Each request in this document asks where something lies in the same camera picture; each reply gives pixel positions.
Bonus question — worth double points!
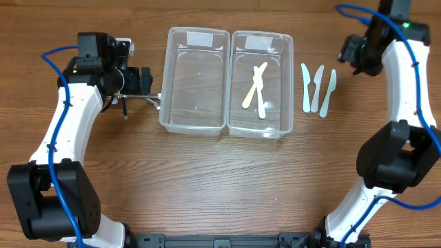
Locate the grey white plastic knife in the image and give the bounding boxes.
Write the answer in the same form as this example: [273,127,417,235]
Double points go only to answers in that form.
[311,65,325,113]

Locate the light blue plastic knife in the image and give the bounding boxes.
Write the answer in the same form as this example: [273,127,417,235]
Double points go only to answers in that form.
[300,63,311,113]

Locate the pale green plastic knife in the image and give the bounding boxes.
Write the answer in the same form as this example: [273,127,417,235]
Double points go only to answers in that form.
[319,69,337,118]

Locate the yellow plastic knife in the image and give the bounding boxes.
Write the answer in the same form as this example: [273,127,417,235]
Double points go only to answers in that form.
[242,62,267,109]

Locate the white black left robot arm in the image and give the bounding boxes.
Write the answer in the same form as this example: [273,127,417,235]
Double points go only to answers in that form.
[7,32,152,247]

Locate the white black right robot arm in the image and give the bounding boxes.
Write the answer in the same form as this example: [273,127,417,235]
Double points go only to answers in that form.
[301,1,440,247]

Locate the left clear plastic container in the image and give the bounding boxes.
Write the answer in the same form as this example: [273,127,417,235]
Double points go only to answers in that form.
[159,27,230,136]

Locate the clear plastic container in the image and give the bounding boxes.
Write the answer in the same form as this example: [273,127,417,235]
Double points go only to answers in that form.
[159,27,230,136]
[226,30,294,139]

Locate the right clear plastic container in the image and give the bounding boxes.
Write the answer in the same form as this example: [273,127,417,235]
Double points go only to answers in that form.
[226,30,294,139]

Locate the silver metal fork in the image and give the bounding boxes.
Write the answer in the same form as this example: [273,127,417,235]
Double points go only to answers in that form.
[145,98,161,110]
[115,93,161,99]

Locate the black handled metal fork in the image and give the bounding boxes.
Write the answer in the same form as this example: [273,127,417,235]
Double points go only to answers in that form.
[122,98,128,121]

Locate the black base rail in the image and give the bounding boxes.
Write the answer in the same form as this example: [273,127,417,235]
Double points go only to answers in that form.
[132,232,373,248]

